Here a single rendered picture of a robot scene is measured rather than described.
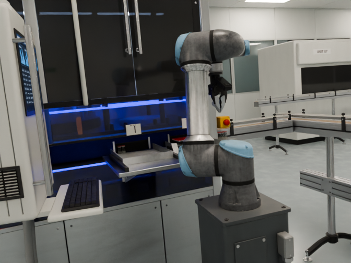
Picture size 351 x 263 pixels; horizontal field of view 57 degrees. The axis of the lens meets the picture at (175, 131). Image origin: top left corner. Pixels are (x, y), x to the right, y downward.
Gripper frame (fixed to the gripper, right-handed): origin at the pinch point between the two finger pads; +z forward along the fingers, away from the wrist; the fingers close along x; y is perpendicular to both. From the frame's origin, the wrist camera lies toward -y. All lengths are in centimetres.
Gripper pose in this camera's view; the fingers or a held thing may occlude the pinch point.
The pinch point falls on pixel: (220, 110)
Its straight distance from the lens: 171.6
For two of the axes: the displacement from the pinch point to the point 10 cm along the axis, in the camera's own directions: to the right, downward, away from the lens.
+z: 0.8, 9.9, 1.2
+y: -3.6, -0.9, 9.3
